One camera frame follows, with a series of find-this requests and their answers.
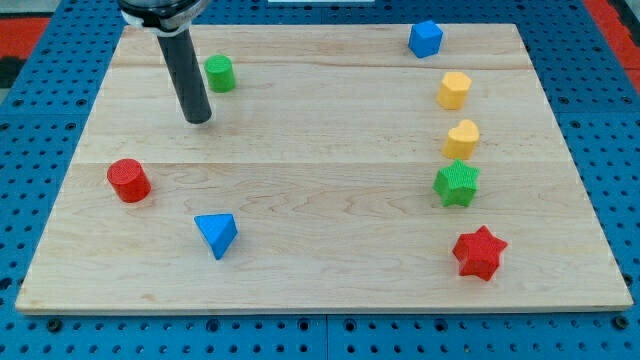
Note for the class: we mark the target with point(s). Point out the blue triangle block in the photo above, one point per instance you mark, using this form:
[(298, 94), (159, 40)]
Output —
[(218, 231)]

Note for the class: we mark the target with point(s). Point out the light wooden board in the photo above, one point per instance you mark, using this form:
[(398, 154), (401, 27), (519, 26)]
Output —
[(325, 153)]

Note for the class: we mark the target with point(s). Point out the blue cube block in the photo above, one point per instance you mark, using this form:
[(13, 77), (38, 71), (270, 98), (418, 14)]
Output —
[(425, 39)]

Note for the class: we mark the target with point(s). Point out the red star block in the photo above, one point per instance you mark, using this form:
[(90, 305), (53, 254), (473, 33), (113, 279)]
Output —
[(479, 253)]

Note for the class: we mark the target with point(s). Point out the yellow heart block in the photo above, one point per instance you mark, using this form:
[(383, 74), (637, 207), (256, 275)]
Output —
[(461, 140)]

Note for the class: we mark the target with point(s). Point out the yellow hexagon block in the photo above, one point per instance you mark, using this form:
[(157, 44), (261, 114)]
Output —
[(453, 90)]

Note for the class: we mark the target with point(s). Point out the black silver robot wrist mount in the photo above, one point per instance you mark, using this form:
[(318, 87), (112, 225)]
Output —
[(165, 18)]

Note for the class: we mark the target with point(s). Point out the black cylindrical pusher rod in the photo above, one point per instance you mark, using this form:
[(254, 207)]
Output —
[(181, 61)]

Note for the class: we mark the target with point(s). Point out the green star block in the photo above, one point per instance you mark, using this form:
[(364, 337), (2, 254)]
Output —
[(456, 184)]

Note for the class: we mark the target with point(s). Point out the green cylinder block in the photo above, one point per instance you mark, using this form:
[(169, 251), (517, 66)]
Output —
[(219, 72)]

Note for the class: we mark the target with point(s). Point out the red cylinder block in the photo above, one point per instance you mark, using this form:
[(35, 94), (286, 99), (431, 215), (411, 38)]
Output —
[(128, 180)]

